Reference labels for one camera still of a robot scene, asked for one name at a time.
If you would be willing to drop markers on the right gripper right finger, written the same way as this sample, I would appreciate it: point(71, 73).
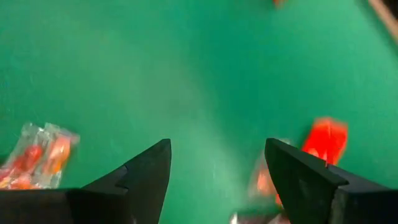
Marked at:
point(311, 193)

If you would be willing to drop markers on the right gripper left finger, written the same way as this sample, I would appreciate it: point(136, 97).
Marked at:
point(136, 193)

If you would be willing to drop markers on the clear packet red gummies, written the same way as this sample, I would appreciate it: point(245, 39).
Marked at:
point(261, 183)
point(37, 155)

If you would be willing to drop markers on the red candy bar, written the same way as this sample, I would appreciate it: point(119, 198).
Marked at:
point(326, 140)
point(279, 2)

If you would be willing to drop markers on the green table mat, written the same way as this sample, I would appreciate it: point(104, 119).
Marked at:
point(199, 77)

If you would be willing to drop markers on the wooden work table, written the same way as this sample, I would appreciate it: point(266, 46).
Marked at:
point(384, 15)

